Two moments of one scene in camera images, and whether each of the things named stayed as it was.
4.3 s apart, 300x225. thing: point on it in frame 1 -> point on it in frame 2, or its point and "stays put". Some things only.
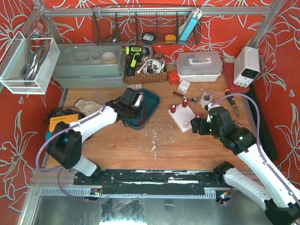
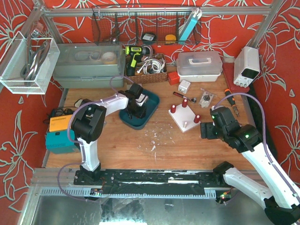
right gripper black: x=197 y=125 -> x=206 y=130
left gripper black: x=137 y=113 stays put
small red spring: x=184 y=103 stays put
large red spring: x=173 y=108 stays put
